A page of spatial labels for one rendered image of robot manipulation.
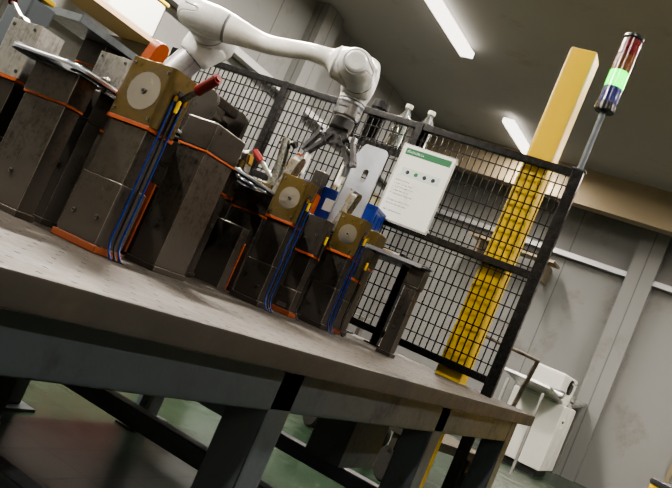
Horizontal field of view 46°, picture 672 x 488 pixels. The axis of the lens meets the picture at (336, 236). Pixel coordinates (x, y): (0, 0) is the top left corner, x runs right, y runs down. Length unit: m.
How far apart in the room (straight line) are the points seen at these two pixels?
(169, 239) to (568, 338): 8.37
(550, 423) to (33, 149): 6.97
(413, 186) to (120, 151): 1.69
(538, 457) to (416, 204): 5.40
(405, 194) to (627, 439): 6.93
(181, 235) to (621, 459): 8.27
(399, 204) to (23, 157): 1.71
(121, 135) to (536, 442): 6.96
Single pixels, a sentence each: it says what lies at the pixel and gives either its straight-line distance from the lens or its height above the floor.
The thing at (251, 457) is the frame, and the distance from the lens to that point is 1.37.
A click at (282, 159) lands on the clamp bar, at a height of 1.14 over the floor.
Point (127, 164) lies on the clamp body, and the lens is 1.46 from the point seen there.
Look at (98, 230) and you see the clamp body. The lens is 1.45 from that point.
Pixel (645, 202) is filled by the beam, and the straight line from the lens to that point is 9.23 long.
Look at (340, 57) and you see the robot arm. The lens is 2.37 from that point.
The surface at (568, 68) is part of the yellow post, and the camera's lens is 3.07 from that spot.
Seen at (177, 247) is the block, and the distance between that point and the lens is 1.67.
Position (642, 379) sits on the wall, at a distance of 9.62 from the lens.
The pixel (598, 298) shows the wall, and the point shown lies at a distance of 9.80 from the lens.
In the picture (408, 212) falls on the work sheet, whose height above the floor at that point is 1.20.
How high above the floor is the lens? 0.79
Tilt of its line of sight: 4 degrees up
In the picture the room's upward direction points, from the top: 24 degrees clockwise
